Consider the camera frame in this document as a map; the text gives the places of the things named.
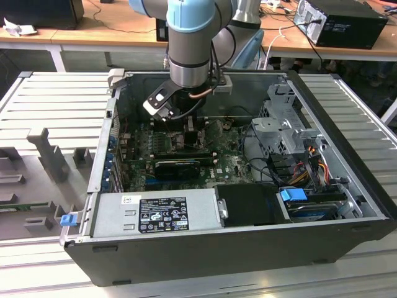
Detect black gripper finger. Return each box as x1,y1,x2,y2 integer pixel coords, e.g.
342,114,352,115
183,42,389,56
184,115,199,147

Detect metal socket cover frame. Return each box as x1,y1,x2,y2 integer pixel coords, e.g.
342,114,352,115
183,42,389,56
200,119,225,147

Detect black RAM slot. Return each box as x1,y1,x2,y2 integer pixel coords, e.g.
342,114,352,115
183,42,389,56
151,117,208,125
150,148,212,158
151,122,209,132
151,153,218,164

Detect CPU socket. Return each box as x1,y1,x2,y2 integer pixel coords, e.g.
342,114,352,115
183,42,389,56
168,130,208,155

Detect black graphics card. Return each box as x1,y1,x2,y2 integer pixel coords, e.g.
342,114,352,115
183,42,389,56
153,160,201,181

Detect green motherboard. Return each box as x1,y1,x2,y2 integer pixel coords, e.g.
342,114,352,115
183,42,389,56
117,119,258,192

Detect small black box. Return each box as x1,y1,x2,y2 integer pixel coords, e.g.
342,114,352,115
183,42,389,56
156,18,170,43

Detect silver metal drive cage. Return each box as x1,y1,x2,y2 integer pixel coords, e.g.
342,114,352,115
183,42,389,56
251,83,323,156

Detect black plastic air shroud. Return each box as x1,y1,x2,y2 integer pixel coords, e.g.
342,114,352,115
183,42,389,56
213,183,292,227

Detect wooden desk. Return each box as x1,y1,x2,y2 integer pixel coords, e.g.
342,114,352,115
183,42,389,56
0,0,397,74

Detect grey power supply unit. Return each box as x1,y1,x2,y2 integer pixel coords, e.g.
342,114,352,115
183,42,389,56
89,187,224,238

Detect blue disk carrier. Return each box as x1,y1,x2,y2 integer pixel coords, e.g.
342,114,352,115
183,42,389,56
279,187,341,223

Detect black open PC case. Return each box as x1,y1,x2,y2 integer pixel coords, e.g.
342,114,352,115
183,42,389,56
58,70,397,288

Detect grey parts rack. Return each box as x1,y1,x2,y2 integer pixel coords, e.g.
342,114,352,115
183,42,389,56
0,127,94,242

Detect large black box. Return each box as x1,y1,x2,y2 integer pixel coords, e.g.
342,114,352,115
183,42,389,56
0,0,84,31

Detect green RAM stick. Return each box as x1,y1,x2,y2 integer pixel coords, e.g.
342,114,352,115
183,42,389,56
0,201,50,212

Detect black desktop PC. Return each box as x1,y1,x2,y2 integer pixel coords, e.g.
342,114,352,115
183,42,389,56
294,0,389,50

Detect crumpled white paper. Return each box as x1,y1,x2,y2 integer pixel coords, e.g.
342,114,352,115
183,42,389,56
2,17,38,37

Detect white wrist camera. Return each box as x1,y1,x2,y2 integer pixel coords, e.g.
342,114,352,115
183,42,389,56
142,81,175,120

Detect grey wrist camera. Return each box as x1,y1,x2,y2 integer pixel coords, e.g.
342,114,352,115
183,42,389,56
212,74,234,94

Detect black camera cable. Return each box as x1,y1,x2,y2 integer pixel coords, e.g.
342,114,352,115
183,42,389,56
170,38,226,120

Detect grey case hinge bracket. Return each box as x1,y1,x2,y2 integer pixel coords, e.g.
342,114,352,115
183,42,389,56
107,68,125,91

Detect white cable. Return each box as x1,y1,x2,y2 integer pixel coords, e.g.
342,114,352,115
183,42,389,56
264,26,287,70

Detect yellow red wire bundle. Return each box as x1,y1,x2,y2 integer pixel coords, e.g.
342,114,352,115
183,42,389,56
291,161,330,186

